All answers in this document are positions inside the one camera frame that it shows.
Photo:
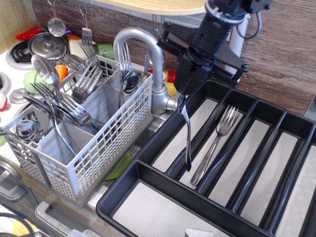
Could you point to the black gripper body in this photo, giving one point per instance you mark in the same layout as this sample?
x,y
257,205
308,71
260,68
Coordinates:
x,y
206,44

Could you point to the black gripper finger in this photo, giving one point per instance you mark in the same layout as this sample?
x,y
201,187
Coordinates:
x,y
184,73
195,75

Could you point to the silver fork carried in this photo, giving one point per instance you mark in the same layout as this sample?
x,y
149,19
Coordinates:
x,y
181,107

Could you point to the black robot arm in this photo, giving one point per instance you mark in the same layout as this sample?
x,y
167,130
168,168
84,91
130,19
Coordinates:
x,y
234,9

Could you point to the silver fork in tray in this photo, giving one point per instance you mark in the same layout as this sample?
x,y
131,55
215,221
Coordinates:
x,y
224,126

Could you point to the tall silver fork in basket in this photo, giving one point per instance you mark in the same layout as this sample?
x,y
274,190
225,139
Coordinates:
x,y
125,66

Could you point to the silver fork cluster middle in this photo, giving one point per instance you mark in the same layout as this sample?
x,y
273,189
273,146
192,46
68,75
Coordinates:
x,y
91,78

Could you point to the silver fork back left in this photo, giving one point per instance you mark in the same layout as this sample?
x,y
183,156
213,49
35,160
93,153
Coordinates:
x,y
74,62

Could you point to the black cutlery tray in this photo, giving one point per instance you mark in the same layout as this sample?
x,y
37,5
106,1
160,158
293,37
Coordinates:
x,y
260,182

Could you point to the silver forks lying across basket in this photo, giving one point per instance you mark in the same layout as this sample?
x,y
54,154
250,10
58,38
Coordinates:
x,y
65,109

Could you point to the grey plastic cutlery basket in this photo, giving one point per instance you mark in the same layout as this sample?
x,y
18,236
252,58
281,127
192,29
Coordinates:
x,y
74,161

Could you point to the red yellow toy bottle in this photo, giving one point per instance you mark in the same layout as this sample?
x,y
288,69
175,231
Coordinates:
x,y
168,77

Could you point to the silver knife behind faucet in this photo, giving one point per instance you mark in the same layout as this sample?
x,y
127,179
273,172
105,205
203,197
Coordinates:
x,y
146,65

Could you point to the silver toy faucet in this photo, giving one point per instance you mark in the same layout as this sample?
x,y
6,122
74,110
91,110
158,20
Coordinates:
x,y
161,101

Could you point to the silver spoon bowl by faucet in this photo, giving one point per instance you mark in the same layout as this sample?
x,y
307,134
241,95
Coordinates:
x,y
131,82

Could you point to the green toy can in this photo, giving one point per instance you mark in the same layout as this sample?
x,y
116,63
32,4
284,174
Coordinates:
x,y
104,50

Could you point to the hanging silver spatula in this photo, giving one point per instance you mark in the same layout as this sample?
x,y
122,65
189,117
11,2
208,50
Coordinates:
x,y
86,31

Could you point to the green leaf toy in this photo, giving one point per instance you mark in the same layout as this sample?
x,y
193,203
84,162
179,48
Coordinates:
x,y
120,167

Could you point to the orange toy fruit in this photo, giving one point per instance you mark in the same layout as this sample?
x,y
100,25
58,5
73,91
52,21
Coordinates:
x,y
62,72

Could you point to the hanging silver skimmer ladle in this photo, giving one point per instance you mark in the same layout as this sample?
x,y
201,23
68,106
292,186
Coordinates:
x,y
55,25

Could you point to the large silver spoon upright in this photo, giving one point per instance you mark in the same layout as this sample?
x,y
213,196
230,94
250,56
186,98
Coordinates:
x,y
47,72

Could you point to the steel toy pot with lid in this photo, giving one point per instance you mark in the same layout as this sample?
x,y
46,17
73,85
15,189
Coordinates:
x,y
48,46

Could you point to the green toy fruit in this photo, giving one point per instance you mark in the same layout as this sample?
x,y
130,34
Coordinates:
x,y
32,77

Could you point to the red toy pepper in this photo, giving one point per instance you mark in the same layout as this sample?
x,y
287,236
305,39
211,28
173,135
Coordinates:
x,y
30,33

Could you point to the black stove burner coil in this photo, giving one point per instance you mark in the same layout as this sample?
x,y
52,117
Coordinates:
x,y
20,53

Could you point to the silver spoon front left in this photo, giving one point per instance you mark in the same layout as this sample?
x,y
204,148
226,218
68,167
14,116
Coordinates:
x,y
29,131

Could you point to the silver round knob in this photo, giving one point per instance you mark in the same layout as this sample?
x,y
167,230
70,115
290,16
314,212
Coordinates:
x,y
17,96

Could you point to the white shelf post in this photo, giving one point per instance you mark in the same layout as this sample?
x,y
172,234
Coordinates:
x,y
235,40

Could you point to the hanging wire utensil handle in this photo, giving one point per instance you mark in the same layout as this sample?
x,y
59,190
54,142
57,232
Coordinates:
x,y
157,24

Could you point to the grey oven door handle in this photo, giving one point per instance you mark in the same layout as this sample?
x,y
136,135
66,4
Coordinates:
x,y
54,224

